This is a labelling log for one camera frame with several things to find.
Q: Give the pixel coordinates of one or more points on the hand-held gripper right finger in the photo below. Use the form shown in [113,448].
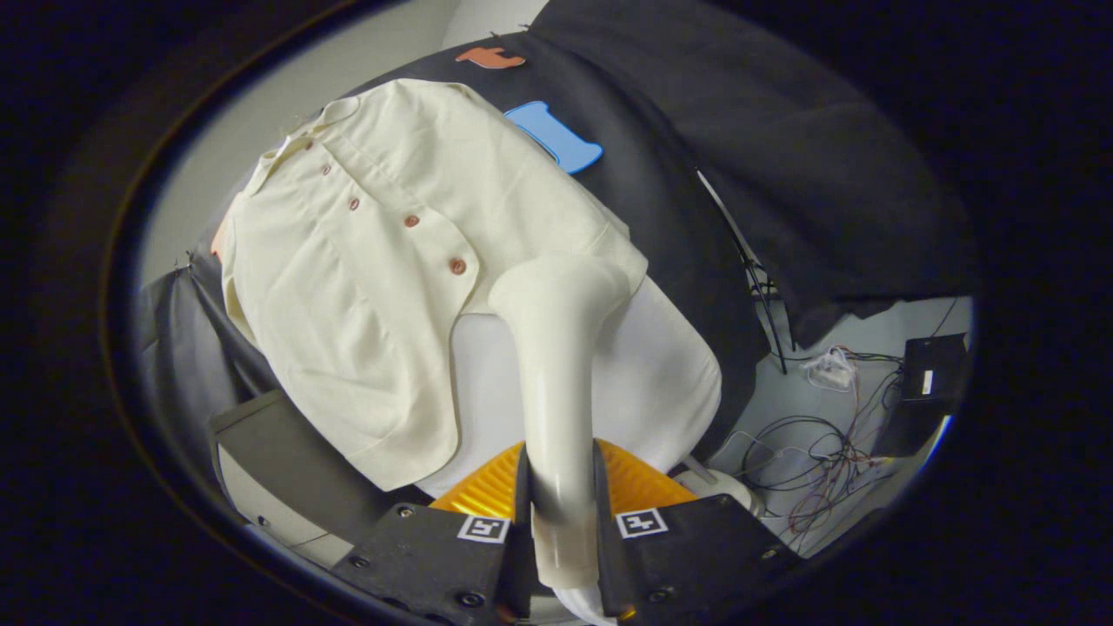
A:
[604,556]

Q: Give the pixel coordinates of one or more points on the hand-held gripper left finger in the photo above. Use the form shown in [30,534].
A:
[522,556]

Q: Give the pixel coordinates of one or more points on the white garment steamer base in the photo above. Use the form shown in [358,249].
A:
[726,491]

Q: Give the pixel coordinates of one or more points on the white garment steamer head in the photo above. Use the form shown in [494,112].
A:
[556,391]

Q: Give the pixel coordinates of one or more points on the cream button shirt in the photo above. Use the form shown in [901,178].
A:
[374,304]

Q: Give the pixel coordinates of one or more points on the white cabinet with grey top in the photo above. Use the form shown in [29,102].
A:
[278,452]

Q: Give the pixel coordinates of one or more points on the white power strip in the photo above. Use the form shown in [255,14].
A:
[830,372]

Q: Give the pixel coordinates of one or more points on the thin black stand pole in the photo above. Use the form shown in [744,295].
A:
[763,285]

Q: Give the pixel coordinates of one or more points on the black box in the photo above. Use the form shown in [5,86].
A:
[935,365]

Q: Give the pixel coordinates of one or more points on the black backdrop cloth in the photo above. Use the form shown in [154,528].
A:
[783,174]

